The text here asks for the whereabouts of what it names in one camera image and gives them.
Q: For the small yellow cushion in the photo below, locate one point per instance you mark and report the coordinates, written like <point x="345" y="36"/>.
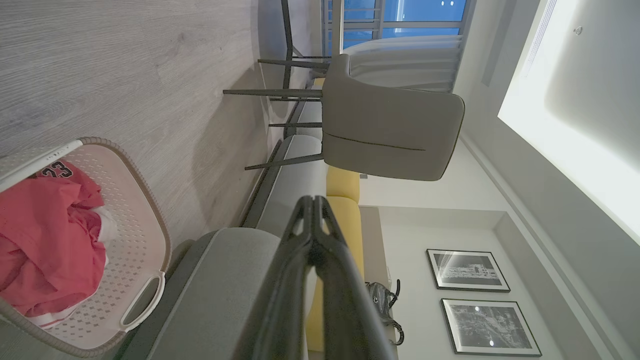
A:
<point x="342" y="184"/>

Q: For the grey upholstered chair, dark legs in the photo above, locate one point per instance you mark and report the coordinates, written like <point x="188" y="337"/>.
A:
<point x="385" y="130"/>

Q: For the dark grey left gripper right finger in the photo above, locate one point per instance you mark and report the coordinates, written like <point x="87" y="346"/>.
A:
<point x="345" y="310"/>

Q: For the dark grey leather handbag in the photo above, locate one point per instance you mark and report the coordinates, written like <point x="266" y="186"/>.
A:
<point x="382" y="305"/>

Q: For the white cloth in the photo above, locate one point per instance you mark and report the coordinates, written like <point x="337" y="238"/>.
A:
<point x="106" y="227"/>

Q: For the dark metal table frame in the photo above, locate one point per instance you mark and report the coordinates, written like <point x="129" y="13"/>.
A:
<point x="287" y="45"/>

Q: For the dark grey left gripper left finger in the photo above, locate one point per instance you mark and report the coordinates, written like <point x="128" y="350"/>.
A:
<point x="280" y="300"/>

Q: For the large yellow cushion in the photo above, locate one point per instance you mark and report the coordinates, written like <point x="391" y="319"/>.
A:
<point x="352" y="225"/>

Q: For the grey round rug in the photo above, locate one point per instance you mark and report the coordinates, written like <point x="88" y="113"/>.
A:
<point x="270" y="55"/>

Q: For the white sheer curtain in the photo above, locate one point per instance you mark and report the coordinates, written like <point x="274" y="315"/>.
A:
<point x="410" y="62"/>

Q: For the red jersey with black numbers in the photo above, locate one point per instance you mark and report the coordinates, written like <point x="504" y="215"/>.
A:
<point x="45" y="240"/>

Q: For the black framed building photo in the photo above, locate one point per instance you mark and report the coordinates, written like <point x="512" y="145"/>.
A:
<point x="467" y="270"/>

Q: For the light grey fabric sofa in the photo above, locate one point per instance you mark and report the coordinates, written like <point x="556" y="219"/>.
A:
<point x="220" y="290"/>

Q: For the window with metal railing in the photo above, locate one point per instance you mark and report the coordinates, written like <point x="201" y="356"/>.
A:
<point x="420" y="10"/>

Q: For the black framed night photo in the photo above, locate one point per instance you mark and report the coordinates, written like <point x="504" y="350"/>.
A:
<point x="490" y="327"/>

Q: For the white perforated laundry basket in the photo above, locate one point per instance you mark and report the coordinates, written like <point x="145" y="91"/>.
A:
<point x="140" y="250"/>

